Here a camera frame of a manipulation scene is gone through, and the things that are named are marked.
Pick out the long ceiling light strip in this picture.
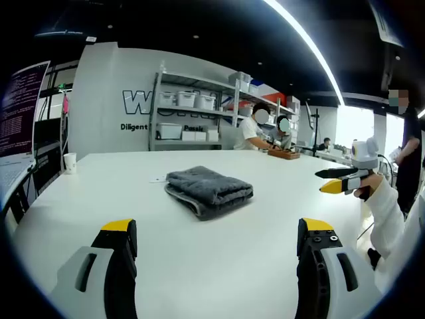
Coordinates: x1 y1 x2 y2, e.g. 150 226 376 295
264 0 345 106

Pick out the person's right hand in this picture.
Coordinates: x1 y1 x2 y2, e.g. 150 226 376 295
353 173 384 203

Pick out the white paper cup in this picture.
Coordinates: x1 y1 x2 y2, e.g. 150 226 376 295
62 152 78 175

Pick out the brown wooden tray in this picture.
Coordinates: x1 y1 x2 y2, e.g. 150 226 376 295
266 147 301 161

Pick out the black tripod stand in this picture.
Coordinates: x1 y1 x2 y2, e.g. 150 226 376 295
305 101 322 158

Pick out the grey metal shelf rack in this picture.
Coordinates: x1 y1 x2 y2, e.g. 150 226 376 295
148 60 301 152

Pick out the group of white storage bins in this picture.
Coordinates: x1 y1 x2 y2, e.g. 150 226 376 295
155 71 299 143

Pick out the grey towel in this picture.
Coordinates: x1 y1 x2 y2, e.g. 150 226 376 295
165 165 255 222

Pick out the white keyboard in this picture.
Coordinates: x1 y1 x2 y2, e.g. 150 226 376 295
0 156 37 204

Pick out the monitor with purple screen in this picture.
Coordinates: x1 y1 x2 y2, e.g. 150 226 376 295
0 60 52 158

